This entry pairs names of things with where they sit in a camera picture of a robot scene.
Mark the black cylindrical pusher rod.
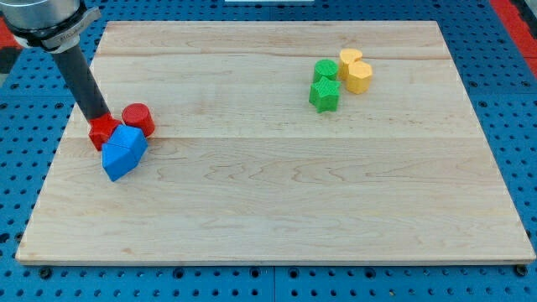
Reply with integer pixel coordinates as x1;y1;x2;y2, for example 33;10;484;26
52;44;110;121

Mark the red star block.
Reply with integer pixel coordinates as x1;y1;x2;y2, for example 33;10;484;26
89;112;122;151

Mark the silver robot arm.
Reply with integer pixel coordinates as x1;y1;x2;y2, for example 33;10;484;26
1;0;110;121

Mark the blue cube block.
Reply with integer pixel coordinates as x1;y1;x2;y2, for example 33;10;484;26
102;125;148;181

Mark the green star block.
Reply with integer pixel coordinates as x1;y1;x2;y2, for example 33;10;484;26
309;76;341;113

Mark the red cylinder block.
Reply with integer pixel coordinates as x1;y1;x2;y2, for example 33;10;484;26
122;103;155;138

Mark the wooden board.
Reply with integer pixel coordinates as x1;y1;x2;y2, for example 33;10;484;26
16;21;535;266

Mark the green cylinder block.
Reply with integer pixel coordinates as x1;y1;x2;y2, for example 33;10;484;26
313;59;338;82

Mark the yellow heart block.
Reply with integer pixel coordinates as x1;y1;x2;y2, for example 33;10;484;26
338;48;362;80

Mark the yellow hexagon block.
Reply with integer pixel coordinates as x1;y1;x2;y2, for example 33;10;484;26
346;61;373;94

